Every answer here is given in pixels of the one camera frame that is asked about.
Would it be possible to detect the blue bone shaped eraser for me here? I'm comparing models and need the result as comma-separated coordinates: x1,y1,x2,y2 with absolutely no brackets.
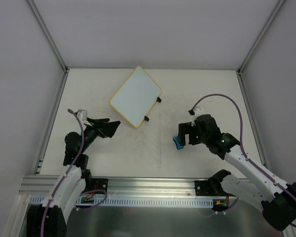
173,136,185,150

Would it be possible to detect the yellow framed whiteboard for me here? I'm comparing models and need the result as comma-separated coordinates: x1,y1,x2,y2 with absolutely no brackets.
110,66,162,128

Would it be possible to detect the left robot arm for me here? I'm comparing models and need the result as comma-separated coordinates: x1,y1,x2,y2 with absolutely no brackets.
26,118,120,237

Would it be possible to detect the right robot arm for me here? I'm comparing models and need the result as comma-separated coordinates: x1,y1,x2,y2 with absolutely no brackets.
173,114,296,231

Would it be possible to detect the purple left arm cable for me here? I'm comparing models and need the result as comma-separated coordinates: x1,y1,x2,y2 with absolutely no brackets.
40,108,108,237

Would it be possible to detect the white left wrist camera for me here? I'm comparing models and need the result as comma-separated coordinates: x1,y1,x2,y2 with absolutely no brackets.
76,109,89,124

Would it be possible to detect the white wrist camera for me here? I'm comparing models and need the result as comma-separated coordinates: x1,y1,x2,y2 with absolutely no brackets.
76,109,89,124
188,107,205,126

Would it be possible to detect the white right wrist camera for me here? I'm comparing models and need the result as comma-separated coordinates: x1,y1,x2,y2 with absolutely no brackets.
188,107,205,126

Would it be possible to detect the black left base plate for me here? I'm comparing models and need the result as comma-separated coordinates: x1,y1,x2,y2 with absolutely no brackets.
84,178,109,195

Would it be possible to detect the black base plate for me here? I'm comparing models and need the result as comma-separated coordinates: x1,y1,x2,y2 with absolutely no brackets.
194,180,227,197
84,178,109,195

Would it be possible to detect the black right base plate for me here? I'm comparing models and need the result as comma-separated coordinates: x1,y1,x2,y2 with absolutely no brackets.
194,180,227,197

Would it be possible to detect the white slotted cable duct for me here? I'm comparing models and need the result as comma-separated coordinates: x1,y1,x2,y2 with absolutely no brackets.
29,196,214,209

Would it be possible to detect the aluminium front rail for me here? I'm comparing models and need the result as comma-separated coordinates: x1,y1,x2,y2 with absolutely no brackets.
18,175,287,200

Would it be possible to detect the left aluminium frame post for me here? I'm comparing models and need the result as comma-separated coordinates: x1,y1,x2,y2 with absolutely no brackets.
25,0,68,73

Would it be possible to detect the aluminium frame post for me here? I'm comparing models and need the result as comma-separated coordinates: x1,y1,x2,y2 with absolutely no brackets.
25,0,68,73
237,0,286,75

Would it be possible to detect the right aluminium frame post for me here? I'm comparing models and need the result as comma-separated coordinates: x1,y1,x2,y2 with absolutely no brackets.
237,0,286,75

